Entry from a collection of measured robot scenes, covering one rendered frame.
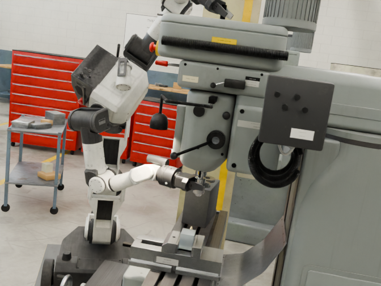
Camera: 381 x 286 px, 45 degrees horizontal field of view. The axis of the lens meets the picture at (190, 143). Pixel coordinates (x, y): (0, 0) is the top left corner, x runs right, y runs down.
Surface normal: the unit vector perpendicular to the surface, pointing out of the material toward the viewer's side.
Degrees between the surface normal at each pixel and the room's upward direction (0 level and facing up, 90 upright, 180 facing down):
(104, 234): 103
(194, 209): 90
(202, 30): 90
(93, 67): 58
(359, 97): 90
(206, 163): 118
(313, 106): 90
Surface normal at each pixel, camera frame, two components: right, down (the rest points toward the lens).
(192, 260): -0.14, 0.18
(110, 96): 0.21, -0.33
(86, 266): 0.13, -0.97
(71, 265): 0.21, -0.54
